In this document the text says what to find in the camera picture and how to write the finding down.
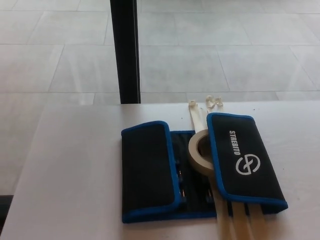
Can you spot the beige masking tape strip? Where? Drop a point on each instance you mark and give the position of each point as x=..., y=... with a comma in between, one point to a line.
x=212, y=103
x=195, y=117
x=258, y=225

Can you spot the beige masking tape roll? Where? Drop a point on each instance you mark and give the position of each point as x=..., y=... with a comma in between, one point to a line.
x=193, y=156

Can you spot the black vertical metal post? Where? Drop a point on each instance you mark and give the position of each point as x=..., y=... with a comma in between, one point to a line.
x=126, y=50

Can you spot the black flat floor base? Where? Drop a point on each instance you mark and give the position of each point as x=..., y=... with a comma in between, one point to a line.
x=5, y=197

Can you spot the black blue-trimmed folding toolkit case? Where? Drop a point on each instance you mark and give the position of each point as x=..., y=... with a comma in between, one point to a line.
x=147, y=162

